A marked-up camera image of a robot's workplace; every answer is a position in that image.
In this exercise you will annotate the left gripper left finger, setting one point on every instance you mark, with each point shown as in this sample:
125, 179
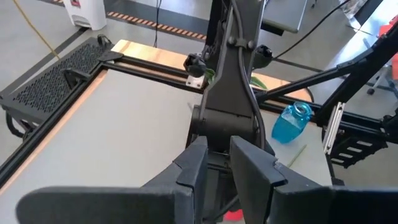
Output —
124, 205

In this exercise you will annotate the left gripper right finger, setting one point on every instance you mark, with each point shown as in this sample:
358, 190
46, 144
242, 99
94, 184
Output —
311, 205

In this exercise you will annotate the black artificial tulip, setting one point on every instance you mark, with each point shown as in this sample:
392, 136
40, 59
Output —
262, 56
194, 66

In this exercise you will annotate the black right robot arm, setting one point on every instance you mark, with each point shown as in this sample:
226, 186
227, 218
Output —
230, 93

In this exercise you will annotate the blue glass vase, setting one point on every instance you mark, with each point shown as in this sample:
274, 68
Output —
289, 126

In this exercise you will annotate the silver metal bar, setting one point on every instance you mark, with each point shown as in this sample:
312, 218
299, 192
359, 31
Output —
334, 127

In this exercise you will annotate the black diagonal beam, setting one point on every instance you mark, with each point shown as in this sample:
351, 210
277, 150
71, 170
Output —
311, 79

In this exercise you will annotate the black perforated computer case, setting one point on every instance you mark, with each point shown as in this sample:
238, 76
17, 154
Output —
46, 87

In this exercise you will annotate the red equipment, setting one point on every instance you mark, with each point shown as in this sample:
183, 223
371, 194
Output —
388, 29

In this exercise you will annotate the white bin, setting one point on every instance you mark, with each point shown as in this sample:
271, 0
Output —
87, 14

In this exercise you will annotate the silver metal bracket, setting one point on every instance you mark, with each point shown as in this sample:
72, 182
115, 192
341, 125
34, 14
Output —
194, 82

